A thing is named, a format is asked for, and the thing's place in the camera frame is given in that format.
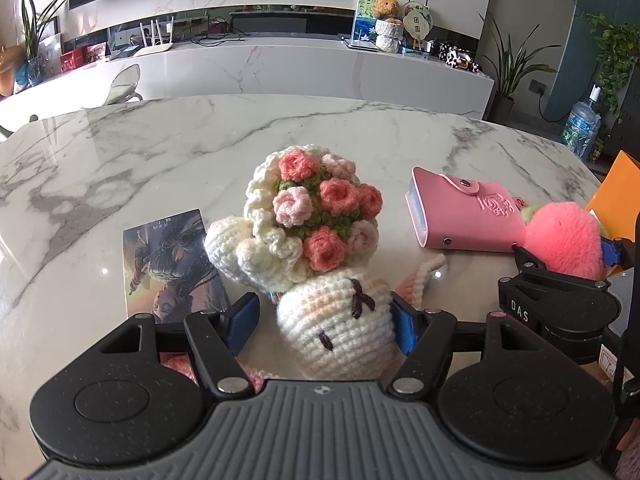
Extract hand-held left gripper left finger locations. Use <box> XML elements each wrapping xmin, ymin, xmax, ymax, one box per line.
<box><xmin>57</xmin><ymin>292</ymin><xmax>261</xmax><ymax>401</ymax></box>

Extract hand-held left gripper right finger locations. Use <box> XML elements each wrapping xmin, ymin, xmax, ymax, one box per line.
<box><xmin>387</xmin><ymin>295</ymin><xmax>576</xmax><ymax>402</ymax></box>

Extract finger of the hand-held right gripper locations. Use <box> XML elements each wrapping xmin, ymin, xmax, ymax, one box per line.
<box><xmin>597</xmin><ymin>235</ymin><xmax>633</xmax><ymax>278</ymax></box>
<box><xmin>512</xmin><ymin>242</ymin><xmax>606</xmax><ymax>288</ymax></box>

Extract pink fluffy pom-pom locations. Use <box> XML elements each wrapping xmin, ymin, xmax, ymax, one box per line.
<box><xmin>520</xmin><ymin>201</ymin><xmax>608</xmax><ymax>281</ymax></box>

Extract orange cardboard box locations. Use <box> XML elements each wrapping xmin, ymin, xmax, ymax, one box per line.
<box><xmin>584</xmin><ymin>149</ymin><xmax>640</xmax><ymax>241</ymax></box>

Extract crochet bunny with flower bouquet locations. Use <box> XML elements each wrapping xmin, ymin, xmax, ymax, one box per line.
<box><xmin>204</xmin><ymin>144</ymin><xmax>448</xmax><ymax>381</ymax></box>

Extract pink card holder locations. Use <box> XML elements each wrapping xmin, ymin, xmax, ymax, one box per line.
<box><xmin>406</xmin><ymin>166</ymin><xmax>531</xmax><ymax>250</ymax></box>

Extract dark photo card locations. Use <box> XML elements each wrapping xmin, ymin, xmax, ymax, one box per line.
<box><xmin>122</xmin><ymin>207</ymin><xmax>233</xmax><ymax>322</ymax></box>

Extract blue water jug with pump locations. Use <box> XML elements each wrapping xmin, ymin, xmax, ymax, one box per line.
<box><xmin>560</xmin><ymin>84</ymin><xmax>602</xmax><ymax>161</ymax></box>

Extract long-leaf potted floor plant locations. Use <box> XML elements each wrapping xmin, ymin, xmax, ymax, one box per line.
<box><xmin>477</xmin><ymin>12</ymin><xmax>561</xmax><ymax>126</ymax></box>

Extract trailing pothos plant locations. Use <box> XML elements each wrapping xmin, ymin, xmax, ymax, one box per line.
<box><xmin>585</xmin><ymin>12</ymin><xmax>640</xmax><ymax>123</ymax></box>

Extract white marble TV console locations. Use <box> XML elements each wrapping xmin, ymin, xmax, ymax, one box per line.
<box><xmin>0</xmin><ymin>30</ymin><xmax>496</xmax><ymax>121</ymax></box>

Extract round decorative fan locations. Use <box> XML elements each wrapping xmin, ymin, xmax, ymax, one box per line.
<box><xmin>402</xmin><ymin>1</ymin><xmax>433</xmax><ymax>51</ymax></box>

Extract white crochet pot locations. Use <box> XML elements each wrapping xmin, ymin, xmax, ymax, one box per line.
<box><xmin>374</xmin><ymin>17</ymin><xmax>405</xmax><ymax>55</ymax></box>

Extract white chair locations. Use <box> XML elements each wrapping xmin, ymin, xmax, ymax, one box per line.
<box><xmin>101</xmin><ymin>64</ymin><xmax>145</xmax><ymax>107</ymax></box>

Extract white router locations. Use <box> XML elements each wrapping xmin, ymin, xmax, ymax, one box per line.
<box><xmin>134</xmin><ymin>16</ymin><xmax>176</xmax><ymax>57</ymax></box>

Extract blue green painting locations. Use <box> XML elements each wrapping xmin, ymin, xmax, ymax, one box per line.
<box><xmin>351</xmin><ymin>0</ymin><xmax>381</xmax><ymax>43</ymax></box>

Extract red gift boxes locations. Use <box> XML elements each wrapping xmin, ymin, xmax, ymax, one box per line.
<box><xmin>60</xmin><ymin>41</ymin><xmax>108</xmax><ymax>73</ymax></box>

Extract leafy plant in vase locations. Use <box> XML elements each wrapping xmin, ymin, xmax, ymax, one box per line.
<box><xmin>17</xmin><ymin>0</ymin><xmax>68</xmax><ymax>88</ymax></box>

